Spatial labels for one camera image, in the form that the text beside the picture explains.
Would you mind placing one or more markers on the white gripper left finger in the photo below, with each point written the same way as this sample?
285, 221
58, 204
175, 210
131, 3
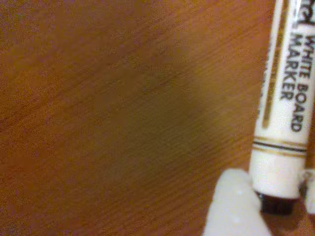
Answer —
231, 209

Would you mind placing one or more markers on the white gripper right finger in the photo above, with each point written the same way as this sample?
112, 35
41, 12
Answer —
311, 191

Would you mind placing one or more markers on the white Pentel whiteboard marker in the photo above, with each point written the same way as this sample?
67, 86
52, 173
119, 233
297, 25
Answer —
280, 98

